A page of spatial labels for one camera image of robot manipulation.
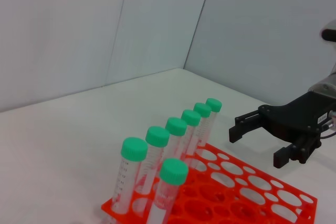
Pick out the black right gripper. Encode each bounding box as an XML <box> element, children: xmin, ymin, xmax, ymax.
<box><xmin>228</xmin><ymin>91</ymin><xmax>333</xmax><ymax>169</ymax></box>

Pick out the green-capped clear test tube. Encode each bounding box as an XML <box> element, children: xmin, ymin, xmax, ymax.
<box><xmin>181</xmin><ymin>109</ymin><xmax>202</xmax><ymax>166</ymax></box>
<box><xmin>110</xmin><ymin>136</ymin><xmax>149</xmax><ymax>215</ymax></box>
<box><xmin>146</xmin><ymin>157</ymin><xmax>189</xmax><ymax>224</ymax></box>
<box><xmin>164</xmin><ymin>116</ymin><xmax>188</xmax><ymax>162</ymax></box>
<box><xmin>193</xmin><ymin>102</ymin><xmax>212</xmax><ymax>154</ymax></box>
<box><xmin>202</xmin><ymin>98</ymin><xmax>223</xmax><ymax>147</ymax></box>
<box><xmin>133</xmin><ymin>126</ymin><xmax>170</xmax><ymax>195</ymax></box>

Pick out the orange plastic test tube rack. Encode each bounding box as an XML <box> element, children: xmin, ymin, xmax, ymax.
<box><xmin>101</xmin><ymin>142</ymin><xmax>318</xmax><ymax>224</ymax></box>

